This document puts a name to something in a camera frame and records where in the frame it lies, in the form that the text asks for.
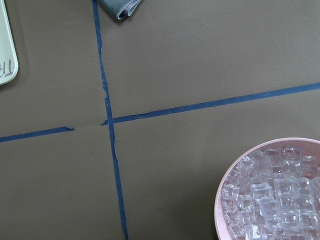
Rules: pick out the cream bear tray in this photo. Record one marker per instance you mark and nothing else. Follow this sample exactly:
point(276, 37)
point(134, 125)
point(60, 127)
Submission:
point(9, 64)

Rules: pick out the grey folded cloth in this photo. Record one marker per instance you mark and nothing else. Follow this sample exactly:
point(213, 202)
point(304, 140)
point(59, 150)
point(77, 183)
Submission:
point(120, 9)

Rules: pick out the pink bowl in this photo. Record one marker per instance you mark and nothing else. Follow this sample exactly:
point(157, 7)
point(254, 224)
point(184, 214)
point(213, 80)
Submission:
point(310, 146)

